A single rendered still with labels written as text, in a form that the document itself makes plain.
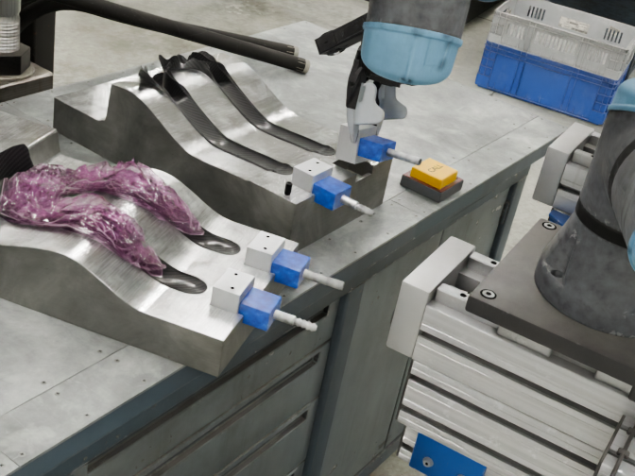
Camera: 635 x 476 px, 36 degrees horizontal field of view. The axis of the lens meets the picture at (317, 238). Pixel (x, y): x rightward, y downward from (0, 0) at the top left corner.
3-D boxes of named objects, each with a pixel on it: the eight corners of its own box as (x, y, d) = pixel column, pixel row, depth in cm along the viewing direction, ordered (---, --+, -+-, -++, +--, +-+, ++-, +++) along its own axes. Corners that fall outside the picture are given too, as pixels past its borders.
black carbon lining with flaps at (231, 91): (339, 162, 157) (351, 108, 152) (277, 192, 145) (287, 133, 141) (179, 85, 173) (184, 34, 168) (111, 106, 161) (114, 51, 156)
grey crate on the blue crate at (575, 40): (634, 60, 454) (644, 29, 446) (615, 84, 421) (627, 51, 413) (509, 22, 473) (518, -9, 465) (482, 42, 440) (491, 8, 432)
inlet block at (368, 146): (424, 177, 149) (431, 142, 147) (408, 181, 145) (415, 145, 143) (351, 153, 155) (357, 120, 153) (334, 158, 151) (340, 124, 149)
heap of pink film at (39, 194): (212, 225, 136) (219, 175, 132) (152, 287, 121) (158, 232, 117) (46, 170, 141) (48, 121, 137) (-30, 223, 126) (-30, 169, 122)
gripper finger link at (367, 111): (370, 148, 143) (387, 86, 142) (336, 139, 146) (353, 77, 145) (380, 150, 146) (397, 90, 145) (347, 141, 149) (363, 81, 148)
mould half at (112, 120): (382, 204, 163) (400, 129, 156) (286, 258, 143) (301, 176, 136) (162, 95, 185) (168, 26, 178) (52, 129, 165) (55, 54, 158)
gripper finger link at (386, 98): (400, 145, 151) (402, 89, 146) (367, 136, 154) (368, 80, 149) (410, 139, 153) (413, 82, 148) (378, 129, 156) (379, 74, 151)
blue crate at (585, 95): (619, 102, 465) (634, 58, 454) (600, 128, 431) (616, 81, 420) (498, 62, 484) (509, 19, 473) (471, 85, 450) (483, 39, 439)
